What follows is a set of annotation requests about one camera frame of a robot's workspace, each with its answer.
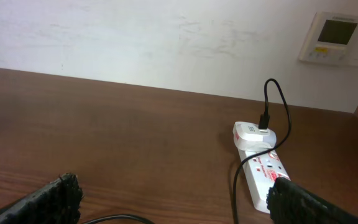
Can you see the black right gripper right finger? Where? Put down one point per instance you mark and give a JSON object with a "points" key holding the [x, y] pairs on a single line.
{"points": [[288, 203]]}

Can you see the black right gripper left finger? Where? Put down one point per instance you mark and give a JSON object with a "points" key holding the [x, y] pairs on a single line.
{"points": [[56, 203]]}

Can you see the white USB charger adapter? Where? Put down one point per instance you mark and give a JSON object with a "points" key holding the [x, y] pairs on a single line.
{"points": [[248, 137]]}

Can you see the white power strip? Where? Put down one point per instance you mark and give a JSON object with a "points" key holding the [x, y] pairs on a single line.
{"points": [[261, 173]]}

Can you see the wall thermostat control panel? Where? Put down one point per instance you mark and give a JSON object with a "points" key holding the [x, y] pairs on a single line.
{"points": [[331, 40]]}

